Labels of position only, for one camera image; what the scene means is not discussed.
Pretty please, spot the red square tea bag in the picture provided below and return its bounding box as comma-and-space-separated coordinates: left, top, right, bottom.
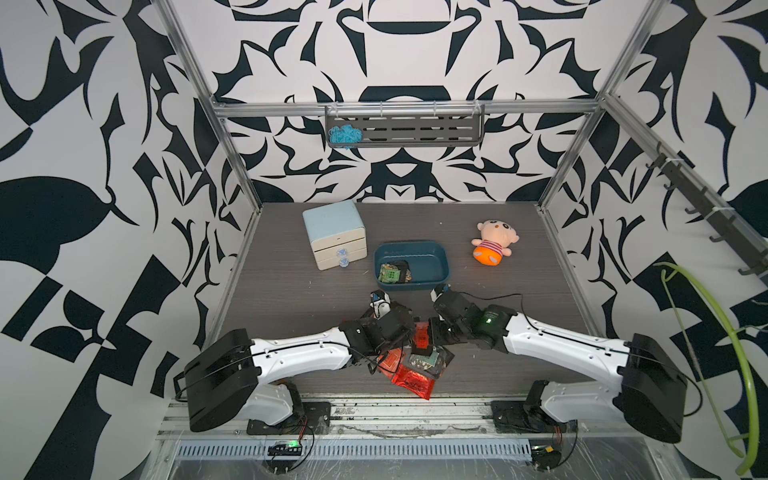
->
411, 322, 433, 356

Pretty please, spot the orange label black tea bag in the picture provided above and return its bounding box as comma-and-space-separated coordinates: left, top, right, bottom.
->
409, 346, 455, 380

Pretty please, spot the teal plastic storage box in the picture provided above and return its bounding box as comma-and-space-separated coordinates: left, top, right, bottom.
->
373, 240, 450, 291

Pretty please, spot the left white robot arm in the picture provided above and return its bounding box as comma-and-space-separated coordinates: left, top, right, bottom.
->
177, 302, 416, 432

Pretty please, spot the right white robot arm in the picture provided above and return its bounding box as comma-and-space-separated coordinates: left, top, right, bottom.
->
430, 284, 688, 444

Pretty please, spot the orange red tea bag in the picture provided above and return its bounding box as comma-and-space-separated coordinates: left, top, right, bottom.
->
377, 348, 404, 378

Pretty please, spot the light blue drawer box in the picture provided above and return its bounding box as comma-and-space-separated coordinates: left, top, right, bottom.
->
302, 200, 368, 271

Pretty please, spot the pink baby plush doll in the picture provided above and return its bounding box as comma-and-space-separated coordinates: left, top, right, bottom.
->
471, 220, 520, 266

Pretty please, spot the cyan crumpled cloth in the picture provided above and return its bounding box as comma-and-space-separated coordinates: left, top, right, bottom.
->
328, 124, 363, 149

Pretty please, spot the green hoop tube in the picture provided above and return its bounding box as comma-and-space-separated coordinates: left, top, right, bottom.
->
652, 259, 763, 478

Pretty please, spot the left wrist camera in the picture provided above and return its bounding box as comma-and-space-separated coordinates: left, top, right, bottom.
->
370, 290, 391, 319

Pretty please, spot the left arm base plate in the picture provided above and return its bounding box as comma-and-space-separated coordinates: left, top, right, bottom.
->
246, 401, 332, 436

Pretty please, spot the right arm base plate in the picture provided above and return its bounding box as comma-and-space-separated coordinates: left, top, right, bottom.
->
490, 400, 578, 434

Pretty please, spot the grey wall shelf rack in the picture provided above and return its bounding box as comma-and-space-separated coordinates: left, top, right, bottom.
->
324, 102, 485, 148

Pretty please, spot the black wall hook rail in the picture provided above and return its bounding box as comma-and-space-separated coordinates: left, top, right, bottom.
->
646, 141, 767, 284

